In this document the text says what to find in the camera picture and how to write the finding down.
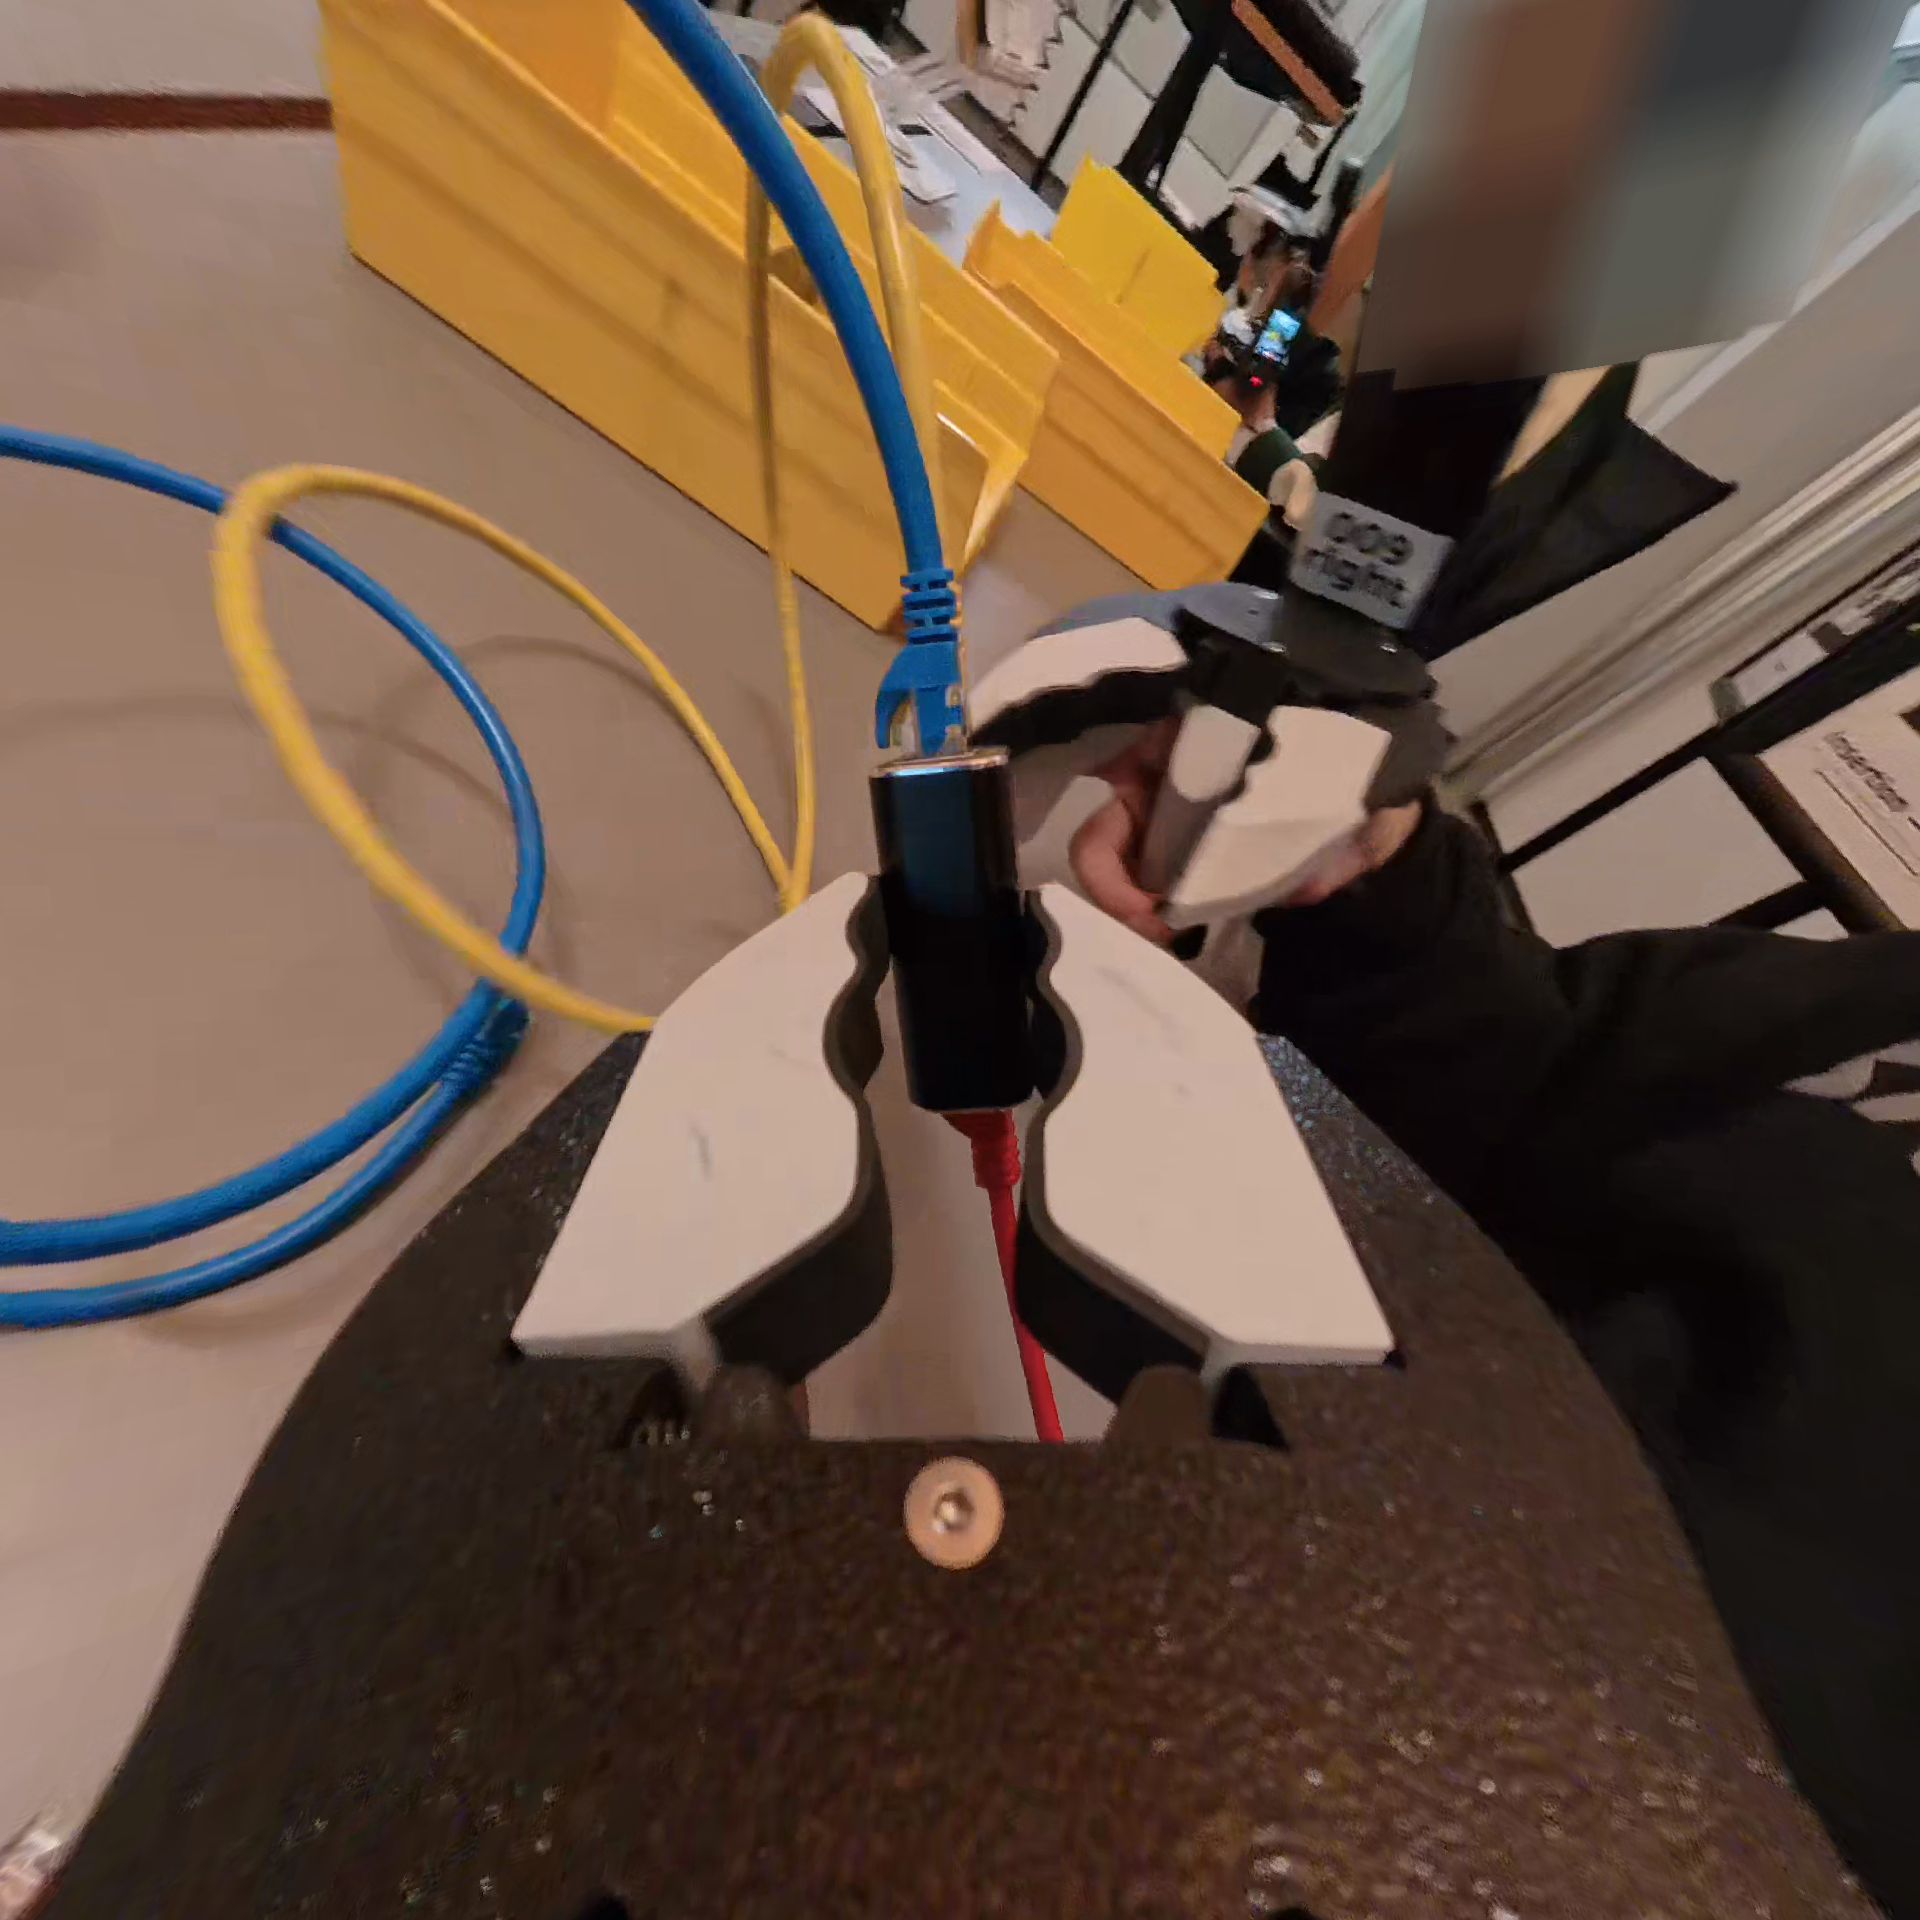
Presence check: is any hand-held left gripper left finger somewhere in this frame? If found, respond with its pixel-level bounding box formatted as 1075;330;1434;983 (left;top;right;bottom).
511;871;898;1390

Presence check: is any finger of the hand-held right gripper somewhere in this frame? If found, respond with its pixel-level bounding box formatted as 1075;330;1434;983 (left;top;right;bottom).
967;619;1198;845
1144;701;1391;935

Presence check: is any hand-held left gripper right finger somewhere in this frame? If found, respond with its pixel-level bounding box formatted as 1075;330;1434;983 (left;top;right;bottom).
1016;882;1403;1408

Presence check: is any blue ethernet cable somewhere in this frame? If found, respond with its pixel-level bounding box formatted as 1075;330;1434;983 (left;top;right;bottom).
0;0;971;1333

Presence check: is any red ethernet cable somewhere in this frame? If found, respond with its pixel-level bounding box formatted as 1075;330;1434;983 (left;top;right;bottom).
942;1107;1070;1444

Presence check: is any black network switch box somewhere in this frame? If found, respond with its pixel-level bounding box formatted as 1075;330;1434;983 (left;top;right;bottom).
871;750;1043;1115

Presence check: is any yellow plastic bin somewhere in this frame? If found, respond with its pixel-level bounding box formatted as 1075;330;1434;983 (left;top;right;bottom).
318;0;1052;635
964;158;1273;595

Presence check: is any yellow ethernet cable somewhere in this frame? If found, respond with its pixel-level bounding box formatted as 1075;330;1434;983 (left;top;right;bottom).
210;12;951;1040

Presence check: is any person's right forearm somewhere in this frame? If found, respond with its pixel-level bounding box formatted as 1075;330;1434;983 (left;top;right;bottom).
1242;803;1920;1202

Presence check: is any grey desk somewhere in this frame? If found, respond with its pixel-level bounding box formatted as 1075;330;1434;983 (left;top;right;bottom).
0;0;1291;1854

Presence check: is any person's right hand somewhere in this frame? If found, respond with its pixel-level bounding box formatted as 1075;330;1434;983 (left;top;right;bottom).
1068;718;1423;940

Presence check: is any person's black clothing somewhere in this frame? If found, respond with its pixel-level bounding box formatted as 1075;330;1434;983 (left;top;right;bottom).
1499;1035;1920;1920

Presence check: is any black frame table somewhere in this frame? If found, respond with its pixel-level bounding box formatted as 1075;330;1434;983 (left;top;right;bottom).
1499;547;1920;935

